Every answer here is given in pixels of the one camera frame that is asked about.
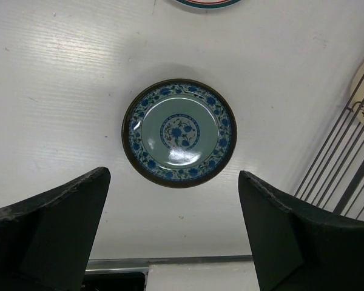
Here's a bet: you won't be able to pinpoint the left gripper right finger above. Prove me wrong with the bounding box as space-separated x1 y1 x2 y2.
238 171 364 290

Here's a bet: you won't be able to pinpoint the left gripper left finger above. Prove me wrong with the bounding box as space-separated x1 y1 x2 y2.
0 167 111 290

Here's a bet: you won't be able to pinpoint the blue floral green plate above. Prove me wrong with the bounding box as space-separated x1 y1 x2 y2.
121 79 237 189

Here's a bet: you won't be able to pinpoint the white plate red characters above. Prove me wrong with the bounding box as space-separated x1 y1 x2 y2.
165 0 244 15

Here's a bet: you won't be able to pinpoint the black metal base rail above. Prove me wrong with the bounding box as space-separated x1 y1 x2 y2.
83 255 253 282

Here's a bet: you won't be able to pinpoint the grey wire dish rack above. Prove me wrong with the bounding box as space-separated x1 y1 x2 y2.
292 102 364 224

